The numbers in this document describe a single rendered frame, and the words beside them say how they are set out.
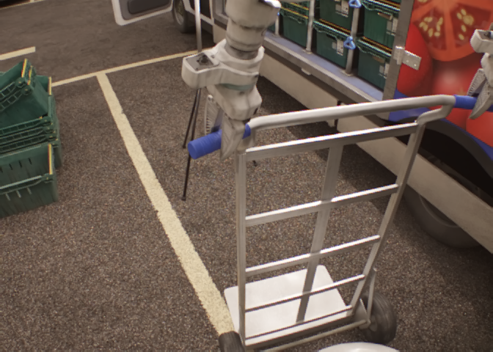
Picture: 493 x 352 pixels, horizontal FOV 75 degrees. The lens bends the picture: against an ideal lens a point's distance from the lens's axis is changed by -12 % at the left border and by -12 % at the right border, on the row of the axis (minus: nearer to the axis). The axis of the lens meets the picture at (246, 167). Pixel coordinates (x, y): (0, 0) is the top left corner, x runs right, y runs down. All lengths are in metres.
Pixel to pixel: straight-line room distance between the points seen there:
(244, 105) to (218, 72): 0.08
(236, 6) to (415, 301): 1.80
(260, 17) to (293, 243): 1.74
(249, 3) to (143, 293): 1.68
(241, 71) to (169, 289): 1.54
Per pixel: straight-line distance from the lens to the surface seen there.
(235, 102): 0.58
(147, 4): 4.76
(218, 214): 2.27
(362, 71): 2.49
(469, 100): 1.03
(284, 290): 1.92
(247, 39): 0.52
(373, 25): 2.36
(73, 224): 2.44
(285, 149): 0.91
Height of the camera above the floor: 1.61
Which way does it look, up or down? 38 degrees down
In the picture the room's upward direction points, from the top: straight up
